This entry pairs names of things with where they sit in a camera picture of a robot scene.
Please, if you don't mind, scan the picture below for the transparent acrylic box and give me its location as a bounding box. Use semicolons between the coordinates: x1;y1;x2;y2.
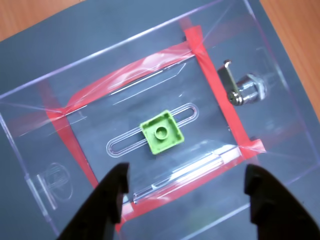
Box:
0;0;315;240

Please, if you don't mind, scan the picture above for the green lego block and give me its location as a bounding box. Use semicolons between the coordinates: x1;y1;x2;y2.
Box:
139;109;185;156

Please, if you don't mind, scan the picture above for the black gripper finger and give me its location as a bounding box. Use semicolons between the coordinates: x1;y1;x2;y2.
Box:
57;162;131;240
244;163;320;240

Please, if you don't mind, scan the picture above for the silver metal cam lock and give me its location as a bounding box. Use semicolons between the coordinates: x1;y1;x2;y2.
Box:
216;59;269;107

